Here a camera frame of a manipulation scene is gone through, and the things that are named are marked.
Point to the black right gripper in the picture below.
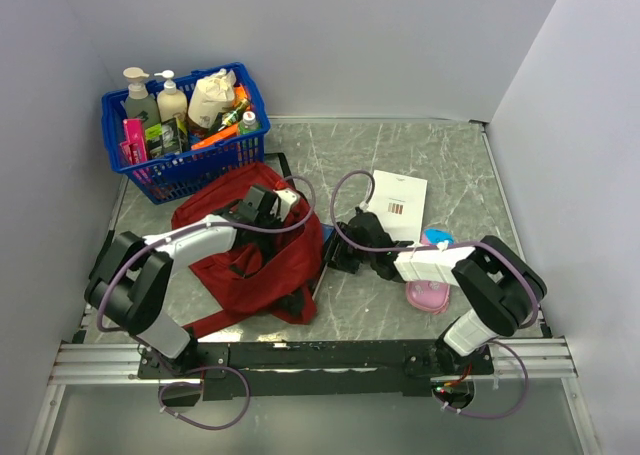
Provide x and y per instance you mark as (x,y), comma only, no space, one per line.
(339,260)

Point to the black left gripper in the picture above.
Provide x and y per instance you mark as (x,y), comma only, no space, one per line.
(266,243)

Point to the Jane Eyre book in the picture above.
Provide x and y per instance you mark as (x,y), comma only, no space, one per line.
(327,231)

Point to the red backpack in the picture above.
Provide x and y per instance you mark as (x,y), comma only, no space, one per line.
(247,281)

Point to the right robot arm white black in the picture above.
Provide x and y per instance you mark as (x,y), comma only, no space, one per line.
(503,291)

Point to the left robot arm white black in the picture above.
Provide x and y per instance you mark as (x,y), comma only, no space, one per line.
(129,282)

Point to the beige cloth bag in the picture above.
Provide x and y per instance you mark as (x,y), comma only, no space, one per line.
(212,95)

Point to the white book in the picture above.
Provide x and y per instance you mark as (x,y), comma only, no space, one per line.
(399,203)

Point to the pink pencil case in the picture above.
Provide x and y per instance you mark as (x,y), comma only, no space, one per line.
(430,296)

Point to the green glass bottle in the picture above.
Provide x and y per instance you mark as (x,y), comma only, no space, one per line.
(235,114)

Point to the dark green box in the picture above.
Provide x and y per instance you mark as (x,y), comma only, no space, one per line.
(167,138)

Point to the pink box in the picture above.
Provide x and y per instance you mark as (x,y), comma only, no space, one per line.
(134,145)

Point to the cream pump bottle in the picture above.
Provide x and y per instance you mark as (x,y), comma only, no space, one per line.
(171,101)

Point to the grey-green pump bottle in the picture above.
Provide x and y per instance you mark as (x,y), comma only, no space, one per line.
(139,104)

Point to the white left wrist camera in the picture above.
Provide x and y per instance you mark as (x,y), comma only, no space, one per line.
(286,200)

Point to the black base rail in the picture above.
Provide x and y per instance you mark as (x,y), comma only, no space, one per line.
(229,370)

